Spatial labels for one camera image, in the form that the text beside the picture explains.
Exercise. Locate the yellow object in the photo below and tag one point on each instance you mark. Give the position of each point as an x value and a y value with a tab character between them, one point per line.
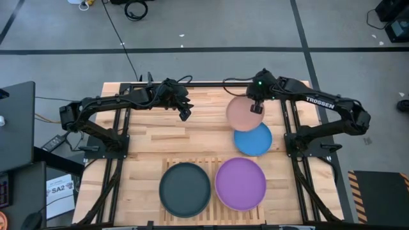
90	2

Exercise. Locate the black mat with hazard stripes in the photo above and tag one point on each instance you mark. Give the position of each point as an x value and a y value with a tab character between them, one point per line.
380	198

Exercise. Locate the black computer mouse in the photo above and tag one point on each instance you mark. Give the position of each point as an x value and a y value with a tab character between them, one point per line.
31	222

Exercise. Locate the small white object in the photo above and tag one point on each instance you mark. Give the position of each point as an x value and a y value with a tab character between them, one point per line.
1	120

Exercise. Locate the orange round object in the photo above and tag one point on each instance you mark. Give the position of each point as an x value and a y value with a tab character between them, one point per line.
2	221

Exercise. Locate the small black device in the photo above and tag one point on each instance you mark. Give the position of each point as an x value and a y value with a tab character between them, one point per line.
3	93

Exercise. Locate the white printed paper sheet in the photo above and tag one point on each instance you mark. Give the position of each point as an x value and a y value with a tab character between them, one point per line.
60	204

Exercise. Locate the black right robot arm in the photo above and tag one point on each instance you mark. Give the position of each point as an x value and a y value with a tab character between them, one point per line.
319	102

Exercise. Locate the small black rounded object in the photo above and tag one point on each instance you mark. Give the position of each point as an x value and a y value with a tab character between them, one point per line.
403	105

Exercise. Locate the blue plate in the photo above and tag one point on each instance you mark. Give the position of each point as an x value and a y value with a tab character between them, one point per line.
254	142

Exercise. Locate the dark grey monitor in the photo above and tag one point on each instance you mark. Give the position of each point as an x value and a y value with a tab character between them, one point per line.
16	127

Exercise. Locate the small black keypad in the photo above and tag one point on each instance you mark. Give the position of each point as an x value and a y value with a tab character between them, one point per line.
3	193

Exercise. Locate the black box with blue panel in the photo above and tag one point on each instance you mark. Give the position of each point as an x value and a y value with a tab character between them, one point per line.
397	30

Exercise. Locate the black equipment case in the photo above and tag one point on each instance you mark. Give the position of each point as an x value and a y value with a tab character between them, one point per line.
392	9

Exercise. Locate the pink plate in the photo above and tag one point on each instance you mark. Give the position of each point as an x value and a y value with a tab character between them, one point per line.
243	118

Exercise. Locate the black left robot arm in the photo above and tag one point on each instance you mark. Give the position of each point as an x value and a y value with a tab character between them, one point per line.
105	102

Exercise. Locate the black frame clamp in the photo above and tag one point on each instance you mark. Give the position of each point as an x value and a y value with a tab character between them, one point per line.
149	78

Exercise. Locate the wooden slatted shelf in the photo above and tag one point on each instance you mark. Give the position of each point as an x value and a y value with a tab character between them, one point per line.
191	221

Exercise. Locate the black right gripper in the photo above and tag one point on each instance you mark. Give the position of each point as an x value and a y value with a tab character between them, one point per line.
260	87

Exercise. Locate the dark grey plate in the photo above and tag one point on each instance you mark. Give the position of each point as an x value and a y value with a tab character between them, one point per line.
185	190

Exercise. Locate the black power adapter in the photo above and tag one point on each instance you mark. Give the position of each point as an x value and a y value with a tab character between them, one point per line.
53	142

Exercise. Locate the dark grey desk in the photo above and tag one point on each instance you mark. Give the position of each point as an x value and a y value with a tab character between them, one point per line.
25	198

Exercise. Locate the flat black object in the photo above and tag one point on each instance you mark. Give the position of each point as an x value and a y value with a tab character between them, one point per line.
123	1

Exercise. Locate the purple plate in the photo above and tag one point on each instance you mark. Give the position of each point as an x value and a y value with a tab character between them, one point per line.
240	183

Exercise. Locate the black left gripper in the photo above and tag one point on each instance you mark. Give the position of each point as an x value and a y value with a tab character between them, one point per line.
174	96

